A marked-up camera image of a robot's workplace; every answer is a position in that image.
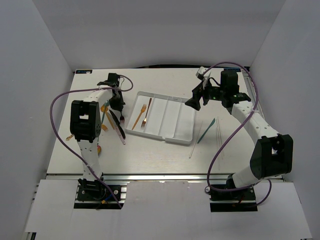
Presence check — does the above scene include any black knife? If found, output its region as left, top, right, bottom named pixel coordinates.
left=109, top=110, right=126, bottom=139

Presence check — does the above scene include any gold metal spoon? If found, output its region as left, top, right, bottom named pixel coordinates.
left=65, top=134, right=74, bottom=141

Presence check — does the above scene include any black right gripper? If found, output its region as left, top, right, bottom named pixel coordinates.
left=184, top=78, right=226, bottom=111

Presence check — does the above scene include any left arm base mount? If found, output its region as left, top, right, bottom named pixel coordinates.
left=73, top=178, right=124, bottom=210

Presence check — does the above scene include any orange plastic fork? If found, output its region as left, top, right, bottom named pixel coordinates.
left=132, top=104, right=147, bottom=130
left=101, top=124, right=108, bottom=132

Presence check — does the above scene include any white chopstick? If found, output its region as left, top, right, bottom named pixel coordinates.
left=188, top=121, right=203, bottom=159

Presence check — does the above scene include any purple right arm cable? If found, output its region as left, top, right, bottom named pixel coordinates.
left=206, top=61, right=273, bottom=207

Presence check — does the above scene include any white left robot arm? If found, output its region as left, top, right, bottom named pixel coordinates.
left=70, top=89, right=124, bottom=182

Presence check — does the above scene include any rose gold metal fork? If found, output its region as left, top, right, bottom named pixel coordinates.
left=141, top=98, right=152, bottom=128

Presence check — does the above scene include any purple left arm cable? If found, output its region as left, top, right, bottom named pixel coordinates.
left=49, top=74, right=135, bottom=208

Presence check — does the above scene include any orange plastic spoon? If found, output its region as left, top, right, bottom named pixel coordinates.
left=101, top=111, right=115, bottom=130

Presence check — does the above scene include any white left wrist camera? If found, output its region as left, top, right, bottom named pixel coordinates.
left=97, top=73, right=120, bottom=87

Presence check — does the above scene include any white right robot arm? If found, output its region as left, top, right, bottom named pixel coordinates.
left=185, top=67, right=294, bottom=200

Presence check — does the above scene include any teal plastic spoon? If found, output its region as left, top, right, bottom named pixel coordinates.
left=100, top=101, right=110, bottom=115

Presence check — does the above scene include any aluminium table rail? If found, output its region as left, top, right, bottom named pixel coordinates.
left=44, top=172, right=286, bottom=183

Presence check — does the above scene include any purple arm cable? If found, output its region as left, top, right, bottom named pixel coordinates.
left=49, top=74, right=135, bottom=208
left=206, top=61, right=273, bottom=207

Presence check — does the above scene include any teal plastic knife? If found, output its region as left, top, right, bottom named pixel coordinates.
left=197, top=118, right=216, bottom=144

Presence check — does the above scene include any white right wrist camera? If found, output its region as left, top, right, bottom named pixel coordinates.
left=195, top=66, right=211, bottom=89

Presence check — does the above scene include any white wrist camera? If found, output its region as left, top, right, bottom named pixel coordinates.
left=195, top=66, right=211, bottom=89
left=97, top=73, right=120, bottom=87

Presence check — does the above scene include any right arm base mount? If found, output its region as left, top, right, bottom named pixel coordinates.
left=204, top=186, right=258, bottom=213

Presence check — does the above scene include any white divided cutlery tray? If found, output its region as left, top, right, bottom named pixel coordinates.
left=125, top=91, right=196, bottom=145

